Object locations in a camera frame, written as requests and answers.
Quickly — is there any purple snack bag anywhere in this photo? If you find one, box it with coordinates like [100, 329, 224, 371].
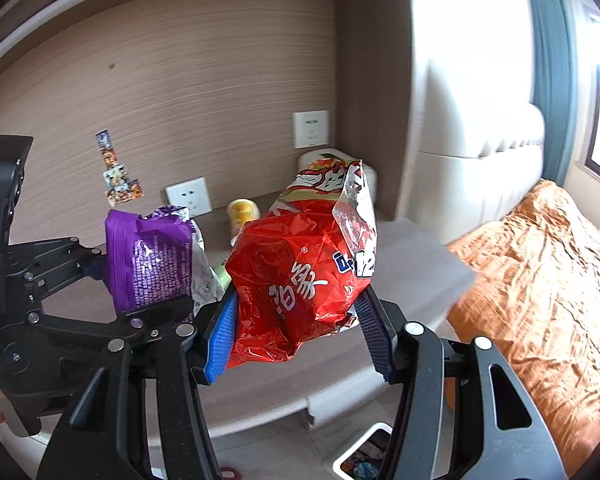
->
[104, 205, 226, 318]

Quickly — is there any white light bar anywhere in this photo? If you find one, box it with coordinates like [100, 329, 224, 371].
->
[0, 0, 276, 71]

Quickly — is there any orange blanket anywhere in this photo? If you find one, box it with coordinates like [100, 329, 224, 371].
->
[445, 179, 600, 478]

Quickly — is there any cluster of picture stickers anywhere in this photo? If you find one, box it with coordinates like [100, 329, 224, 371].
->
[95, 130, 145, 207]

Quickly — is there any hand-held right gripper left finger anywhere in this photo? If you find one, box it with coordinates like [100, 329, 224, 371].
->
[36, 292, 239, 480]

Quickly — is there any red snack bag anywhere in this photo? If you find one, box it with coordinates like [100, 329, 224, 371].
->
[222, 157, 378, 370]

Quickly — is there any cream padded headboard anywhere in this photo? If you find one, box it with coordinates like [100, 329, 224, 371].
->
[417, 102, 548, 246]

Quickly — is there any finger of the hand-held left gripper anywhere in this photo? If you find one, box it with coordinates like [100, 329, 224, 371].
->
[7, 235, 108, 303]
[26, 295, 196, 348]

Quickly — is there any white trash bin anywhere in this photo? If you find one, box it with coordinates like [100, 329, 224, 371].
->
[332, 422, 396, 480]

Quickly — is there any grey-blue curtain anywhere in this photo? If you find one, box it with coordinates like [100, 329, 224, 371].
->
[522, 0, 578, 188]

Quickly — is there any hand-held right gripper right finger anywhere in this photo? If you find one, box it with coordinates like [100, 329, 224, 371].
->
[354, 284, 570, 480]

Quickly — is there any white wall socket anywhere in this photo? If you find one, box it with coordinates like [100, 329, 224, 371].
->
[292, 110, 330, 150]
[165, 176, 212, 218]

